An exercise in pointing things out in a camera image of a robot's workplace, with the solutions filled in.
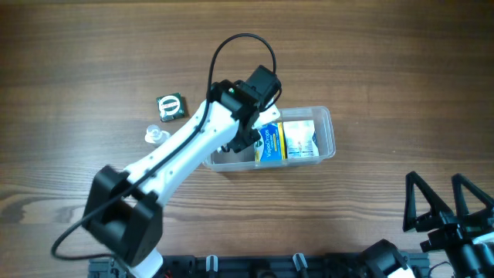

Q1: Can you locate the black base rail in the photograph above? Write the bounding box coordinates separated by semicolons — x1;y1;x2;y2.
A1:
87;253;431;278

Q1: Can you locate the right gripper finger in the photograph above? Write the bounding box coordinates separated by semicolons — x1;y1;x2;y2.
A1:
402;171;454;232
451;173;494;225

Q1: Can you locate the blue VapoDrops box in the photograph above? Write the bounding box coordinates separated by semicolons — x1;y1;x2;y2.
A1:
254;122;287;162

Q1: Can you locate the clear plastic container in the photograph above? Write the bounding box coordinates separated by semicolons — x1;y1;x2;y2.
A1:
204;106;336;172

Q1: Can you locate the green Zam-Buk box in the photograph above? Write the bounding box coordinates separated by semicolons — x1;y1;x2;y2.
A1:
156;93;186;122

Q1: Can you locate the white medicine box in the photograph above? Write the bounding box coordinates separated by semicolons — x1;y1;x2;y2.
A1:
283;120;320;159

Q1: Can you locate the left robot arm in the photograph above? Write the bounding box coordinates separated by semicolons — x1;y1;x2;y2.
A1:
83;66;281;277

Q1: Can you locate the small white bottle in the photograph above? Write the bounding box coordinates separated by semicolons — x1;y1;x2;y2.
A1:
144;124;171;147

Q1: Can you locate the left black cable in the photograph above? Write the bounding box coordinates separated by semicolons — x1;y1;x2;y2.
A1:
50;32;278;262

